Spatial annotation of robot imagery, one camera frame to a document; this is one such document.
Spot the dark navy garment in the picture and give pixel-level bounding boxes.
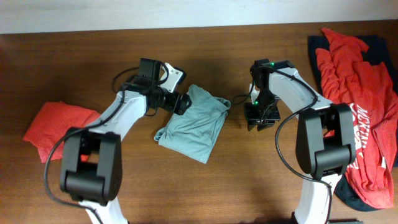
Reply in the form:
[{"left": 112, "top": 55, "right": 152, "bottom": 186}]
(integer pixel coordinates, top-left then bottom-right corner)
[{"left": 308, "top": 35, "right": 397, "bottom": 212}]

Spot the light grey t-shirt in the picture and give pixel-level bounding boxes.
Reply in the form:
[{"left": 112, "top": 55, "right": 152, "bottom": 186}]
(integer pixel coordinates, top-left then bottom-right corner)
[{"left": 154, "top": 85, "right": 231, "bottom": 164}]

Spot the folded red cloth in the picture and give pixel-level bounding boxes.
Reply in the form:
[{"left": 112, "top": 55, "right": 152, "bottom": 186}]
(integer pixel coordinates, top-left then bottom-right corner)
[{"left": 23, "top": 102, "right": 100, "bottom": 163}]

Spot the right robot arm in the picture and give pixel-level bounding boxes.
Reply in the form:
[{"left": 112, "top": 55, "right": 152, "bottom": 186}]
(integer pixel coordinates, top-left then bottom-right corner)
[{"left": 244, "top": 58, "right": 356, "bottom": 223}]

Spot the red printed t-shirt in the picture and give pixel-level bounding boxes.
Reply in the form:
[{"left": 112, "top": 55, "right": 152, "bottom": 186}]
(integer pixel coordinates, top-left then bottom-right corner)
[{"left": 315, "top": 28, "right": 397, "bottom": 209}]

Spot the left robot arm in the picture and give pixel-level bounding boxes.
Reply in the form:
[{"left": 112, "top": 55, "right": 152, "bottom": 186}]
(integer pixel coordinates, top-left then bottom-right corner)
[{"left": 60, "top": 58, "right": 192, "bottom": 223}]

